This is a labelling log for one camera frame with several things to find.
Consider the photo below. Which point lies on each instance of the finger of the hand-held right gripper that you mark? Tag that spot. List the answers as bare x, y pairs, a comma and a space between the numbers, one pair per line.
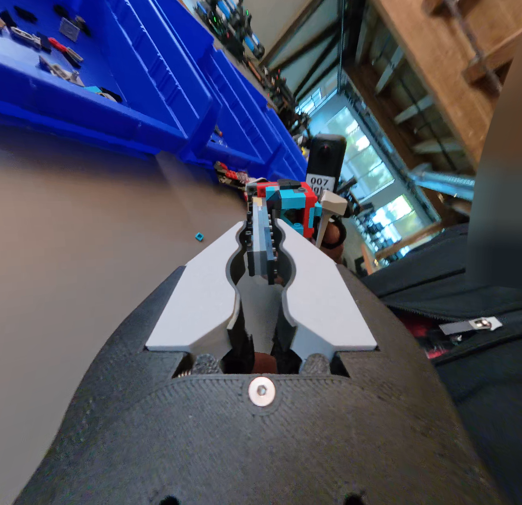
332, 205

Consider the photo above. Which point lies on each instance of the blue divided plastic bin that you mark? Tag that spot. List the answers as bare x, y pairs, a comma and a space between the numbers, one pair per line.
244, 117

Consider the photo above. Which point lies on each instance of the pile of toy bricks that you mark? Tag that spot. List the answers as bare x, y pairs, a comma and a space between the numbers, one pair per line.
61, 44

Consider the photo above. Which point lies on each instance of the person's left hand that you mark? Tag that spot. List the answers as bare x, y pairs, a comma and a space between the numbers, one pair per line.
265, 362

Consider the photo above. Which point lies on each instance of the red black brick assembly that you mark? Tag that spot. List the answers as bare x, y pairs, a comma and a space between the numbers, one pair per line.
230, 174

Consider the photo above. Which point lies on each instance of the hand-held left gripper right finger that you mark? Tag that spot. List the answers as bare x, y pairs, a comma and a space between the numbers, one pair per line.
326, 309

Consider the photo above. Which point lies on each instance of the person's right hand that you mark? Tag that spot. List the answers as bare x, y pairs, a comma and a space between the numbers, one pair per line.
334, 234

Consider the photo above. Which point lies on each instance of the toy brick truck model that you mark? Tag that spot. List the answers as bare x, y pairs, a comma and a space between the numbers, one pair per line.
285, 199

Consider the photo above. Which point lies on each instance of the silver ventilation duct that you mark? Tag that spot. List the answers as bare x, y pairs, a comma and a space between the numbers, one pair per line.
444, 181

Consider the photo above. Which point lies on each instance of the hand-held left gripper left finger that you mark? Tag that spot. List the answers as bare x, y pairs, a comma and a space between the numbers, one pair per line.
191, 309

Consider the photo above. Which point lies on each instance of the grey desk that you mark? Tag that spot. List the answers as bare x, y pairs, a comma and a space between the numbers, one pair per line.
102, 227

